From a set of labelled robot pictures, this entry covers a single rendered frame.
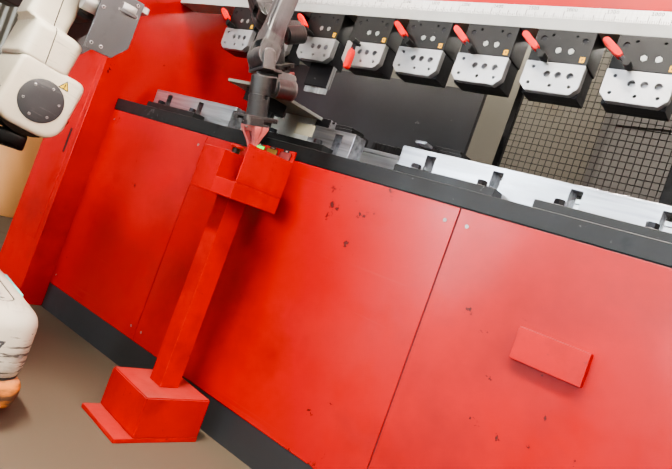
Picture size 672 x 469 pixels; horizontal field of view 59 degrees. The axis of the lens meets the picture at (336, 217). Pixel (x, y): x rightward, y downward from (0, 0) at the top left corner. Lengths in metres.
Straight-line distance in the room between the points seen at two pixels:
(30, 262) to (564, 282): 1.94
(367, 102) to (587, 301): 1.48
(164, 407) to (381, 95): 1.48
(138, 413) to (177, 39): 1.60
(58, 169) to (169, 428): 1.23
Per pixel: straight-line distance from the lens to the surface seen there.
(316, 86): 2.02
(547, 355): 1.32
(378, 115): 2.48
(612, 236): 1.34
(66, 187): 2.54
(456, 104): 2.33
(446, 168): 1.64
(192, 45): 2.75
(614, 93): 1.55
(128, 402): 1.71
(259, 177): 1.60
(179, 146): 2.17
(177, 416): 1.72
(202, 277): 1.66
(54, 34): 1.61
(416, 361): 1.45
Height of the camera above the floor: 0.68
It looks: 1 degrees up
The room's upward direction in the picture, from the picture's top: 20 degrees clockwise
